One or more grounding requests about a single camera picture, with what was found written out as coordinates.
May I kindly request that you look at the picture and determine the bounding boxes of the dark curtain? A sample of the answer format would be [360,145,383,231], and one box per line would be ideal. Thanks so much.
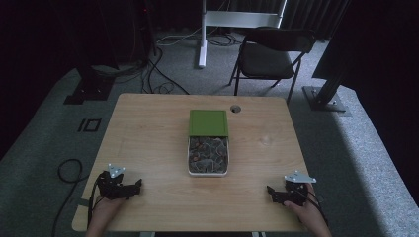
[282,0,351,41]

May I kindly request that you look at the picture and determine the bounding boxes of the black post with base plate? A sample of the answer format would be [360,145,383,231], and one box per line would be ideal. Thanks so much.
[301,62,353,117]

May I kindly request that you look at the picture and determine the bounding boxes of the black floor cable loop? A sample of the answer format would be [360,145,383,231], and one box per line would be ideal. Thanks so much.
[49,158,89,237]

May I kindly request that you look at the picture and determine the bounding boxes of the white metal stand frame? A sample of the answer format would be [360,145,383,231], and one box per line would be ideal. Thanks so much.
[197,0,289,69]

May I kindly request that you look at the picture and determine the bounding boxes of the white floor cable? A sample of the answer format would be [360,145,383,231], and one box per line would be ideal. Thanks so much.
[155,27,203,46]

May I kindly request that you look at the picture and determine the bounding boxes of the person's right hand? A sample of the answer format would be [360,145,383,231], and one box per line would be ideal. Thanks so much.
[283,183,330,231]

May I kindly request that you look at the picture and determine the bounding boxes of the green box lid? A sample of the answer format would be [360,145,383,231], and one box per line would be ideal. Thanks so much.
[188,109,229,138]

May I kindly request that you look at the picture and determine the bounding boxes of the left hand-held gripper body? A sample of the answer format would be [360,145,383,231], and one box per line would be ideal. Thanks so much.
[96,163,133,200]

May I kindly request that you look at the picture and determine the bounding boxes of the white box of dark pieces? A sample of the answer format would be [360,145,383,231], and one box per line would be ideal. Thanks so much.
[187,134,230,178]

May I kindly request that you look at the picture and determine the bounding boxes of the black folding chair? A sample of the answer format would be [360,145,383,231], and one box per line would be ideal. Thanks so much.
[228,27,316,106]

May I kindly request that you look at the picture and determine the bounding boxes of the hand-held gripper cable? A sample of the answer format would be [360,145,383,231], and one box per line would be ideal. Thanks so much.
[86,173,106,229]
[304,189,330,227]

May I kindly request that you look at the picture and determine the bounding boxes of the left hand-held gripper cable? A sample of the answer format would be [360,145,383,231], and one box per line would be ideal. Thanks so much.
[86,173,106,229]

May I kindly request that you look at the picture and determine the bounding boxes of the person's left hand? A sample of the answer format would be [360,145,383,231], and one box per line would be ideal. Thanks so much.
[87,197,128,233]

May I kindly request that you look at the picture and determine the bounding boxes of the black floor cables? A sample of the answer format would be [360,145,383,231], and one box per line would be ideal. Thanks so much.
[140,45,191,97]

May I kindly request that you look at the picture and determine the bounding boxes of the right hand-held gripper cable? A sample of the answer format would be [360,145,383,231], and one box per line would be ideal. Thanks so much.
[304,189,330,227]

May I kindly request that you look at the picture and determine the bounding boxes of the black stand with flat base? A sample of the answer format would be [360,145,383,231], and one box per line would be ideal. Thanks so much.
[62,48,121,106]

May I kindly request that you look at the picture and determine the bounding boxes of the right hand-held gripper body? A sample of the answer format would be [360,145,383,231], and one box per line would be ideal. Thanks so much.
[282,170,318,207]

